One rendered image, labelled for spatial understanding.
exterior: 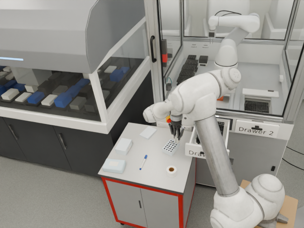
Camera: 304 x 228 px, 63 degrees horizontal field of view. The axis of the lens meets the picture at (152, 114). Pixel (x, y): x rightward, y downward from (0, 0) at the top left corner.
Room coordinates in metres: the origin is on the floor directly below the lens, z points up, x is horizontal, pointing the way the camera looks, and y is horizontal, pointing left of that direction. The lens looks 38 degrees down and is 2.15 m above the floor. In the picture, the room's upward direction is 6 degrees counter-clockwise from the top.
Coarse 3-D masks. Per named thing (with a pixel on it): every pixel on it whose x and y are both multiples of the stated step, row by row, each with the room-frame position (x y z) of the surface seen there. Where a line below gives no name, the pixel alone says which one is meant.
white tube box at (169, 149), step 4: (172, 140) 1.39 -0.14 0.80; (168, 144) 1.35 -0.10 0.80; (172, 144) 1.35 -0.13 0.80; (176, 144) 1.34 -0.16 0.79; (164, 148) 1.32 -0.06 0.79; (168, 148) 1.31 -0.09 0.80; (172, 148) 1.30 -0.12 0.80; (176, 148) 1.32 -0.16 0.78; (164, 152) 1.30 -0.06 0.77; (168, 152) 1.28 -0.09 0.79; (172, 152) 1.27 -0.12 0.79
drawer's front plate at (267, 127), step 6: (240, 120) 1.38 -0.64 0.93; (240, 126) 1.37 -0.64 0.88; (246, 126) 1.35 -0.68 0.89; (252, 126) 1.34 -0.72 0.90; (264, 126) 1.31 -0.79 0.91; (270, 126) 1.30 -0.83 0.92; (276, 126) 1.28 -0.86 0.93; (240, 132) 1.37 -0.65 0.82; (246, 132) 1.35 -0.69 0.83; (252, 132) 1.34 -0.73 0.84; (264, 132) 1.31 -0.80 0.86; (270, 132) 1.29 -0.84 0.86; (276, 132) 1.28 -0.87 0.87
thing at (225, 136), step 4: (220, 120) 1.46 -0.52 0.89; (224, 120) 1.44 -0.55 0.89; (228, 120) 1.44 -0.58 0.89; (220, 124) 1.45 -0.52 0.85; (224, 124) 1.44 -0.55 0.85; (228, 124) 1.39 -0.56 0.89; (224, 128) 1.41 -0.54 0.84; (228, 128) 1.35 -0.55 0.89; (192, 132) 1.35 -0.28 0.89; (196, 132) 1.41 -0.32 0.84; (224, 132) 1.37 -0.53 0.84; (228, 132) 1.33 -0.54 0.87; (192, 136) 1.31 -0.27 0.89; (224, 136) 1.33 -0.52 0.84; (192, 140) 1.29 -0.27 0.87; (224, 140) 1.29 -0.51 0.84; (200, 144) 1.27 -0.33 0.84
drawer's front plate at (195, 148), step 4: (188, 144) 1.20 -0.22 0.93; (192, 144) 1.19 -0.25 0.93; (196, 144) 1.19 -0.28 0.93; (188, 148) 1.19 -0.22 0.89; (192, 148) 1.18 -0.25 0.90; (196, 148) 1.17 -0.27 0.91; (200, 148) 1.16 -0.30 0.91; (188, 152) 1.19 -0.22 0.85; (192, 152) 1.18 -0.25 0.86; (228, 152) 1.10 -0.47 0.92; (192, 156) 1.18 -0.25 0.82; (196, 156) 1.17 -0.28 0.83; (200, 156) 1.16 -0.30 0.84; (204, 156) 1.15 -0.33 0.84
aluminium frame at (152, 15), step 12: (144, 0) 1.64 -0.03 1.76; (156, 0) 1.61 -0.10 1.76; (156, 12) 1.61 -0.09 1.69; (156, 24) 1.61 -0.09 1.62; (156, 36) 1.62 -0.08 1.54; (156, 48) 1.62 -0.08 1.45; (300, 60) 1.29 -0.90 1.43; (156, 72) 1.62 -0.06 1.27; (300, 72) 1.29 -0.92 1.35; (156, 84) 1.62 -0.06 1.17; (300, 84) 1.27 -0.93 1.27; (156, 96) 1.63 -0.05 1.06; (288, 96) 1.30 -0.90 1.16; (300, 96) 1.27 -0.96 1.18; (216, 108) 1.47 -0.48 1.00; (288, 108) 1.28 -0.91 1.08; (264, 120) 1.33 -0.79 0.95; (276, 120) 1.30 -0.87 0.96; (288, 120) 1.27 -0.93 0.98
